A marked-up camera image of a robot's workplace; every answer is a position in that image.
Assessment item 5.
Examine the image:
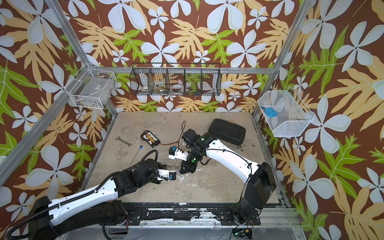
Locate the black plastic case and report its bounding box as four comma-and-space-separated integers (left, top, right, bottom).
209, 119, 246, 146

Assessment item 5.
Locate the white mesh basket right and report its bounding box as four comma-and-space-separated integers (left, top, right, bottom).
258, 87, 315, 138

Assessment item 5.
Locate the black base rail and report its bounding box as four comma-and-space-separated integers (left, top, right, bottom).
117, 203, 262, 227

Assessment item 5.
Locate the blue object in basket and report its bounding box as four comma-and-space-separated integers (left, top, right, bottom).
264, 108, 278, 118

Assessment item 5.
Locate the black battery charging board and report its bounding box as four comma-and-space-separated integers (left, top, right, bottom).
141, 130, 161, 148

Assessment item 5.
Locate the white wire basket left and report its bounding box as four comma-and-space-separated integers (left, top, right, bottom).
65, 64, 117, 109

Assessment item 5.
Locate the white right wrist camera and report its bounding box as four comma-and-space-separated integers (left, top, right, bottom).
169, 146, 188, 161

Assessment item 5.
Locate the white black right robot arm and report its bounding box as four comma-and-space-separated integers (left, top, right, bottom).
169, 131, 277, 225

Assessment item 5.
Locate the silver open-end wrench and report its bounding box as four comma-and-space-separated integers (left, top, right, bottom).
116, 137, 133, 147

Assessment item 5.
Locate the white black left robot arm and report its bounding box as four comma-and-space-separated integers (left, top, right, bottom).
5, 150, 176, 240

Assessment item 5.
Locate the black wire basket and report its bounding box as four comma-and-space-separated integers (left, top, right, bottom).
129, 63, 222, 96

